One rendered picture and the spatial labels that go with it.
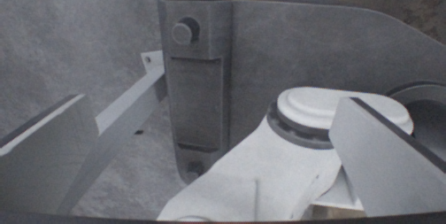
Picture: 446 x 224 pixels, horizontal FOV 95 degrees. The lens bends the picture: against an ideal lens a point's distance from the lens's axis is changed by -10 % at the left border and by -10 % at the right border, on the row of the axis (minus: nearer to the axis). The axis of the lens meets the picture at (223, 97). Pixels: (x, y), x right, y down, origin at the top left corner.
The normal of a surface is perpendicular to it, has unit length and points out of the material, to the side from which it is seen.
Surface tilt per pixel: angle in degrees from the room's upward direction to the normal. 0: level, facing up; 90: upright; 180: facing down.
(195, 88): 0
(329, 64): 0
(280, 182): 90
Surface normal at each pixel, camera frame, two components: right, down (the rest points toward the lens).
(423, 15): -0.19, 0.48
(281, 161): 0.01, -0.87
